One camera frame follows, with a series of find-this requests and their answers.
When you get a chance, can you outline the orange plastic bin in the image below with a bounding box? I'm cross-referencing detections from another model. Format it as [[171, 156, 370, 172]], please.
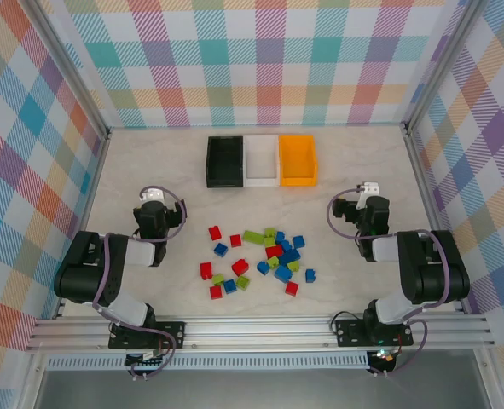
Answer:
[[278, 134, 320, 187]]

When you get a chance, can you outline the black plastic bin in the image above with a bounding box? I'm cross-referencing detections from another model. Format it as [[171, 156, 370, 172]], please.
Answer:
[[206, 135, 246, 189]]

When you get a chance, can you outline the white plastic bin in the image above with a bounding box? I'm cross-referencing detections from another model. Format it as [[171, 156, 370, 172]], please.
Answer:
[[242, 135, 281, 188]]

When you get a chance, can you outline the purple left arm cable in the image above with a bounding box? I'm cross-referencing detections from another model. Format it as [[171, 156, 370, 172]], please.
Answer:
[[91, 186, 188, 381]]

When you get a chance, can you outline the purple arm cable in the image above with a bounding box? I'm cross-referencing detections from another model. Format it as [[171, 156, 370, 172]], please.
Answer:
[[327, 188, 452, 378], [91, 186, 188, 381]]

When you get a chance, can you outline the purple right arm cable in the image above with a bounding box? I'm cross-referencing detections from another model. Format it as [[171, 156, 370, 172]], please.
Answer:
[[327, 188, 452, 378]]

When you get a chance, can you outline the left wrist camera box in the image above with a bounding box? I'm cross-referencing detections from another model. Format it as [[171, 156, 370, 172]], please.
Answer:
[[139, 189, 166, 205]]

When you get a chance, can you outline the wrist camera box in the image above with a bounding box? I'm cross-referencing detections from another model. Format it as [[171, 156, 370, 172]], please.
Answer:
[[356, 181, 381, 210], [139, 189, 166, 205]]

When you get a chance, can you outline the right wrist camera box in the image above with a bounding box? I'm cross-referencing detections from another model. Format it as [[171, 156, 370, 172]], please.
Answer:
[[356, 181, 381, 210]]

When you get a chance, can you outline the aluminium side rail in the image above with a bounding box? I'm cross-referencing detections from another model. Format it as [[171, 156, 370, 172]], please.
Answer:
[[403, 123, 470, 314], [50, 130, 113, 320]]

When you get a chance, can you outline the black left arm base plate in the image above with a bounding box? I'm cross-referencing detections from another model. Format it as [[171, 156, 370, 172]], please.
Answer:
[[108, 321, 187, 350]]

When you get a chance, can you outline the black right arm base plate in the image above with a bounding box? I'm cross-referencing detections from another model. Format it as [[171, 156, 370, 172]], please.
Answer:
[[334, 318, 414, 347]]

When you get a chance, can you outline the aluminium mounting rail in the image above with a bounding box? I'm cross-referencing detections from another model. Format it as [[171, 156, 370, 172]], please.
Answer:
[[25, 313, 495, 355]]

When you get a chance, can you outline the aluminium frame post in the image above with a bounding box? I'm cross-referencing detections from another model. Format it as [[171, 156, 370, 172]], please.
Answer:
[[23, 0, 112, 141], [403, 0, 490, 133]]

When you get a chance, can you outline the white slotted cable duct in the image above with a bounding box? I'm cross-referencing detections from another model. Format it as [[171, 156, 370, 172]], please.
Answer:
[[46, 355, 371, 372]]

